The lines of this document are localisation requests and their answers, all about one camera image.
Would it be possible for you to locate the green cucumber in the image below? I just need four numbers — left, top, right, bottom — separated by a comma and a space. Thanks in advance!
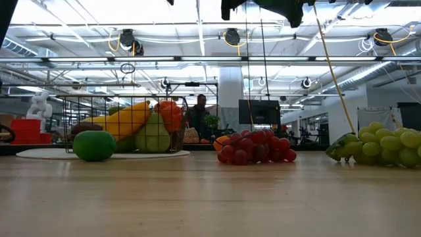
251, 0, 305, 29

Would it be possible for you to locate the orange bell pepper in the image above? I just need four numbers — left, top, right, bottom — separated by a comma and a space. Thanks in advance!
153, 100, 184, 133

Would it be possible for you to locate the green pear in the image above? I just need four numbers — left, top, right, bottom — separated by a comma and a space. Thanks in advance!
134, 113, 171, 153

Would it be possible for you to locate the white building column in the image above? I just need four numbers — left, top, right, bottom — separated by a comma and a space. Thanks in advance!
218, 67, 244, 132

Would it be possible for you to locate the black monitor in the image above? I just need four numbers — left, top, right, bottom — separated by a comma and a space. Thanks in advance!
238, 99, 282, 126

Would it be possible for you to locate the person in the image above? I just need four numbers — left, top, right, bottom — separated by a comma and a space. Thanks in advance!
189, 93, 211, 141

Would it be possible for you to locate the green potted plant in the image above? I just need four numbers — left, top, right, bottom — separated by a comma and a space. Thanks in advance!
205, 114, 224, 139

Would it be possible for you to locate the woven wicker bag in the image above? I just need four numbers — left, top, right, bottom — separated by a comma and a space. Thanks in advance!
184, 126, 200, 145

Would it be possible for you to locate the white hanging cloth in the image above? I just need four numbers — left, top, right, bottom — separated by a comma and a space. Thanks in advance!
357, 107, 397, 132

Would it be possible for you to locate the orange tangerine cluster with leaves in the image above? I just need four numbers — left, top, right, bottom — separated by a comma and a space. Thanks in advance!
212, 134, 231, 152

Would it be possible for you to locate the red grape bunch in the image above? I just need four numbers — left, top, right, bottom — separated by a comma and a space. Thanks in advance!
216, 128, 298, 167

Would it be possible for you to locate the green grape bunch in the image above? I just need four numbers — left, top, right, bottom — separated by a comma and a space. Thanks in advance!
325, 120, 421, 169

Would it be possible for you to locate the white round mat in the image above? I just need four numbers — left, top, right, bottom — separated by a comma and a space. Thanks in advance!
15, 148, 191, 161

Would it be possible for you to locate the red storage box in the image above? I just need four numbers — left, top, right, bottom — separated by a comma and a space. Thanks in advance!
9, 118, 53, 145

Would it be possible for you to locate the black ceiling cable reel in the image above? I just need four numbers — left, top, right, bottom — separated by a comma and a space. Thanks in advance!
118, 28, 145, 57
222, 28, 241, 47
373, 28, 394, 47

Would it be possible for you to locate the black hanging cable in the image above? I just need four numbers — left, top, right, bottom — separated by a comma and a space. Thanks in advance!
243, 0, 253, 126
257, 16, 271, 101

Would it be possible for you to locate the yellow hanging cable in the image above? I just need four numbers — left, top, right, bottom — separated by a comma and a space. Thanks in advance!
311, 3, 357, 133

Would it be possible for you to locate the white coiled cable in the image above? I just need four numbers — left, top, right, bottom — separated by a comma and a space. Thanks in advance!
357, 38, 378, 57

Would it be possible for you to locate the black metal rack frame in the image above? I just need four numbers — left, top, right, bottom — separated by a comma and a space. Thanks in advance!
165, 82, 220, 117

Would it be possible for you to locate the silver ceiling duct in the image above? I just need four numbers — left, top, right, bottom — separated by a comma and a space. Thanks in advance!
324, 61, 421, 93
0, 34, 59, 59

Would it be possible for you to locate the metal wire basket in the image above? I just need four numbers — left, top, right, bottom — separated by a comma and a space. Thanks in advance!
57, 94, 190, 155

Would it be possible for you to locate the black wall panel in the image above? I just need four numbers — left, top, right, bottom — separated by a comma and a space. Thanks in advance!
397, 101, 421, 131

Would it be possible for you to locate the black cable loop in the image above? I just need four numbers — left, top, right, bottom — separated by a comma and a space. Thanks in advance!
0, 123, 17, 145

